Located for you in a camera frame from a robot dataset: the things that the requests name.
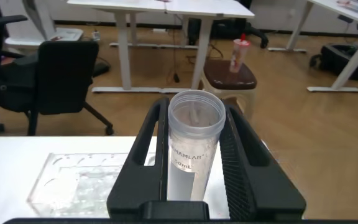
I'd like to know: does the brown top stool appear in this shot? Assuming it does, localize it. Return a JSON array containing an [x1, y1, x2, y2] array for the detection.
[[199, 58, 258, 121]]

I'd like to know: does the white single desk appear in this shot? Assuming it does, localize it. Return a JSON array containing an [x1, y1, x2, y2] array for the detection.
[[267, 0, 358, 93]]

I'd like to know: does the clear acrylic test tube rack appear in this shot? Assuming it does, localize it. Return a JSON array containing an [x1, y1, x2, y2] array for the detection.
[[26, 152, 157, 218]]

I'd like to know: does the black mesh office chair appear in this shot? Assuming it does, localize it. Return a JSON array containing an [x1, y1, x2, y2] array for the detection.
[[0, 14, 42, 133]]

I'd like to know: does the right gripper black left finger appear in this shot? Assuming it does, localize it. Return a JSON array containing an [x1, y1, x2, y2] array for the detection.
[[106, 97, 170, 218]]

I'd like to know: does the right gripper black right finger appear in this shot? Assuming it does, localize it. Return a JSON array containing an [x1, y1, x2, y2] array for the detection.
[[219, 99, 306, 220]]

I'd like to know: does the red pigment test tube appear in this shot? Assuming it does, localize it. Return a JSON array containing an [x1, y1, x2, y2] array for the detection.
[[167, 89, 227, 202]]

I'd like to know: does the black swivel chair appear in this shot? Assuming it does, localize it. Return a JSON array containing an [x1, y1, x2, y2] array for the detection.
[[26, 40, 115, 137]]

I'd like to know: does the white double desk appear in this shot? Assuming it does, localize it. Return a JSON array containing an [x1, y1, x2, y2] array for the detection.
[[67, 0, 256, 94]]

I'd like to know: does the drink cup with red straw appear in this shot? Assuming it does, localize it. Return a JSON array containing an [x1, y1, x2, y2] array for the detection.
[[229, 33, 251, 74]]

